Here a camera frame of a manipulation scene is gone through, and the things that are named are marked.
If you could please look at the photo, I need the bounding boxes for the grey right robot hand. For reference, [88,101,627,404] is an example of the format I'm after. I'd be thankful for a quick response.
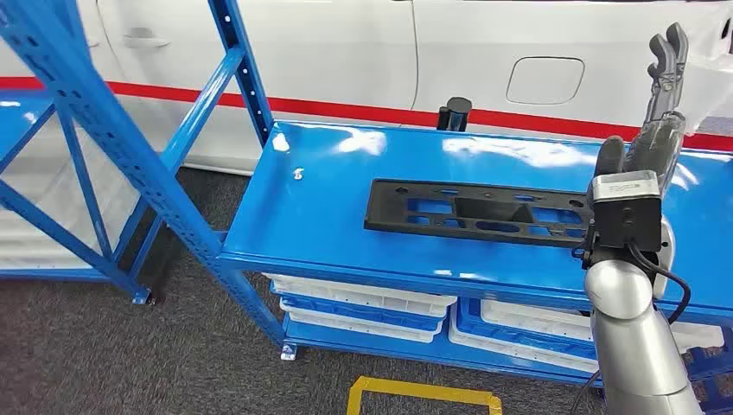
[592,22,690,199]

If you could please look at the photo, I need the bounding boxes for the black plastic bracket panel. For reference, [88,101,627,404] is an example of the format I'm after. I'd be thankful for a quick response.
[363,178,596,248]

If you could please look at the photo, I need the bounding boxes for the blue metal shelf rack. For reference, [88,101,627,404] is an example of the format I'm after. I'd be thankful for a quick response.
[0,0,733,387]
[0,91,153,306]

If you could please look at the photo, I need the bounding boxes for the red barrier belt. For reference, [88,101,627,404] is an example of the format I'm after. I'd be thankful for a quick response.
[0,75,733,153]

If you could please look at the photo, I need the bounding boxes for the white car body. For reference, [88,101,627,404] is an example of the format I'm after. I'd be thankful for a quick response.
[0,0,733,173]

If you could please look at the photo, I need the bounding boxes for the yellow floor tape square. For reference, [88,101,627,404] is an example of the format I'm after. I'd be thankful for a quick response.
[346,376,504,415]

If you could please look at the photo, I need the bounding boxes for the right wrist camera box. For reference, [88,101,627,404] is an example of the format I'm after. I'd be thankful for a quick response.
[583,169,666,254]

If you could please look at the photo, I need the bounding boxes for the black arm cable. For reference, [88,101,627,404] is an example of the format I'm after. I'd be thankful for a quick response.
[570,243,693,415]

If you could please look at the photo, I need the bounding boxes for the black stanchion post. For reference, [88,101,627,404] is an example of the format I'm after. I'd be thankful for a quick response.
[437,96,475,133]

